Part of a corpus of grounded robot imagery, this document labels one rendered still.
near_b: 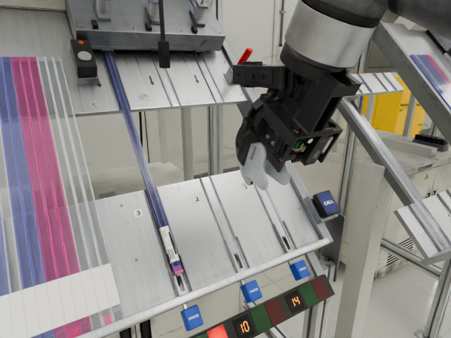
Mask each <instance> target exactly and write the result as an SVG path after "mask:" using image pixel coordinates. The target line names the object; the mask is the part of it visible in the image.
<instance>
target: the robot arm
mask: <svg viewBox="0 0 451 338"><path fill-rule="evenodd" d="M387 9H389V10H390V11H391V12H393V13H396V14H397V15H399V16H401V17H403V18H405V19H408V20H409V21H412V22H413V23H416V24H417V25H420V26H422V27H424V28H426V29H428V30H430V31H432V32H435V33H437V34H439V35H441V36H443V37H445V38H448V39H449V40H451V0H298V1H297V4H296V6H295V10H294V12H293V15H292V17H291V20H290V22H289V26H288V28H287V31H286V34H285V43H284V46H283V49H282V51H281V54H280V59H281V61H282V63H283V64H284V65H279V64H262V62H257V61H255V60H249V61H247V62H242V64H237V65H233V84H237V85H241V87H247V88H250V89H253V88H255V87H262V88H267V89H268V90H267V93H265V94H261V95H260V98H258V99H257V100H256V101H255V102H253V103H252V107H251V110H249V112H248V115H247V117H244V118H243V121H242V125H241V127H240V128H239V130H238V133H237V136H236V154H237V159H238V164H239V167H240V172H241V175H242V178H243V179H244V181H245V182H246V184H247V185H248V186H250V185H253V184H255V185H256V186H258V187H259V188H260V189H261V190H266V189H267V188H268V178H267V176H266V173H267V174H268V175H269V176H271V177H272V178H274V179H275V180H276V181H277V182H279V183H280V184H282V185H286V184H288V183H289V181H290V178H291V176H290V174H289V170H288V168H287V163H286V161H289V160H290V161H291V163H295V162H301V163H302V164H303V165H304V166H306V165H310V164H314V163H315V162H316V160H319V162H320V163H322V162H323V161H324V160H325V158H326V156H327V155H328V153H329V152H330V150H331V149H332V147H333V145H334V144H335V142H336V141H337V139H338V138H339V136H340V134H341V133H342V132H343V129H342V128H341V127H340V126H339V125H338V124H337V123H336V122H335V121H334V120H333V119H331V117H332V115H333V114H334V112H335V110H336V109H337V107H338V105H339V104H340V101H341V100H342V98H343V97H347V96H355V94H356V93H357V91H358V90H359V88H360V86H361V85H362V83H361V82H360V81H359V80H357V79H356V78H354V77H353V76H352V75H351V74H349V73H348V72H349V71H350V69H351V66H354V65H355V64H356V61H357V60H358V58H359V56H360V55H361V53H362V51H363V50H364V47H365V46H366V44H367V42H368V41H369V39H370V37H371V36H372V33H373V31H374V30H375V28H376V26H377V25H378V24H379V22H380V20H381V18H382V17H383V16H384V14H385V11H386V10H387ZM331 137H333V140H332V141H331V143H330V144H329V146H328V148H327V149H326V151H325V152H324V153H323V152H322V151H323V149H324V148H325V146H326V144H327V143H328V141H329V140H330V138H331Z"/></svg>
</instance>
